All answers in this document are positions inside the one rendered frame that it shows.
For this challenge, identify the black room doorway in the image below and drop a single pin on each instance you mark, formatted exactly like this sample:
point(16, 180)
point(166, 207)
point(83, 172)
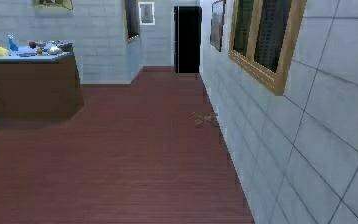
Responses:
point(187, 39)

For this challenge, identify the gold framed dark picture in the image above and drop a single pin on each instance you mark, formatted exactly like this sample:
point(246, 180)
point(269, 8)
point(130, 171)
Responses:
point(131, 19)

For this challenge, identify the gold framed window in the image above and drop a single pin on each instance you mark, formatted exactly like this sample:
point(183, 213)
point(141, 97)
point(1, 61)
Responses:
point(263, 36)

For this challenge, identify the dark pan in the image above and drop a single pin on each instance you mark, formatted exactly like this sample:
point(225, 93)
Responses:
point(65, 46)

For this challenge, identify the brown counter with blue top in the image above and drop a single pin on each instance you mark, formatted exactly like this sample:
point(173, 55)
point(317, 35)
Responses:
point(33, 86)

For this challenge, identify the small brown round item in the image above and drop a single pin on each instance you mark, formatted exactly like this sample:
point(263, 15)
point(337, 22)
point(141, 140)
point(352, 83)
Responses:
point(39, 50)

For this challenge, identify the dark red apple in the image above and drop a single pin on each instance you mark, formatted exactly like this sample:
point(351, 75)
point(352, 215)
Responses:
point(32, 44)

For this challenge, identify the blue spray bottle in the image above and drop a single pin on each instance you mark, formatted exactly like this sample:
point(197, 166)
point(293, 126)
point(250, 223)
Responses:
point(12, 43)

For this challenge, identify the yellow lumpy food item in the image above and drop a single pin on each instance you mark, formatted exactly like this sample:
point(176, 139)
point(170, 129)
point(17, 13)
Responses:
point(0, 51)

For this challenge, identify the dark framed wall picture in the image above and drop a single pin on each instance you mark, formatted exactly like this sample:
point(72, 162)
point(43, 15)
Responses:
point(217, 24)

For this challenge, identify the white framed wall picture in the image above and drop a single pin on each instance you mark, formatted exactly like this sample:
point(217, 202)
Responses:
point(146, 13)

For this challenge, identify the green framed wall picture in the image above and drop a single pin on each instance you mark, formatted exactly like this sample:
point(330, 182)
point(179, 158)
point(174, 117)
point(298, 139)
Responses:
point(53, 4)

